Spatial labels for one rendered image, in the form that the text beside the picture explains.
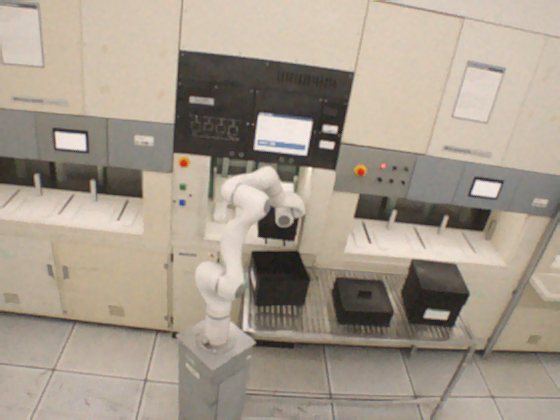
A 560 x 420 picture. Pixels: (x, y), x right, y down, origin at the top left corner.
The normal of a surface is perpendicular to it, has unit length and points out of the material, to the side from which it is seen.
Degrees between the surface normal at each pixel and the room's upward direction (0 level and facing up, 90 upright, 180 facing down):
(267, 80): 90
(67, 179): 90
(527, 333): 90
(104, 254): 90
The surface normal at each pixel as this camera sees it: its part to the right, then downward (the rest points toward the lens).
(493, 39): 0.04, 0.51
